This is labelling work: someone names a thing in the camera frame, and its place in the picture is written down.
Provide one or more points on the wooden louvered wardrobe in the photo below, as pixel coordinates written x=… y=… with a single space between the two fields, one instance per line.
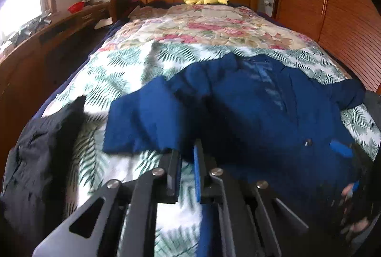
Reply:
x=348 y=29

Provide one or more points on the black garment on bed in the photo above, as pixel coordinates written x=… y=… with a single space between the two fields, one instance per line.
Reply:
x=34 y=185

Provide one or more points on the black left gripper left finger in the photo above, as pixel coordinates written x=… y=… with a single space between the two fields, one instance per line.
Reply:
x=174 y=176

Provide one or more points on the wooden chair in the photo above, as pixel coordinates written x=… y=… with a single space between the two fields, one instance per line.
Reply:
x=117 y=8

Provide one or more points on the person's right hand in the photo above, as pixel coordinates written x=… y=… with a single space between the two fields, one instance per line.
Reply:
x=355 y=217

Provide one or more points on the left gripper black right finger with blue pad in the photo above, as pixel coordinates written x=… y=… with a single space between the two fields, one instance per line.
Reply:
x=205 y=173

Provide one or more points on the navy blue suit jacket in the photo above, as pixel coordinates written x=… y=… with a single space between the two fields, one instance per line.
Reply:
x=254 y=115

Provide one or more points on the floral quilt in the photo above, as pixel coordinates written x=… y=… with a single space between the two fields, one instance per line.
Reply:
x=206 y=25

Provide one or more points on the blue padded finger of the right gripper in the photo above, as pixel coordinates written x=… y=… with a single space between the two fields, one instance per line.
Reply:
x=341 y=149

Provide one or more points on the long wooden desk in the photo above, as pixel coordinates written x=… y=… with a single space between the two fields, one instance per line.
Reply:
x=35 y=68

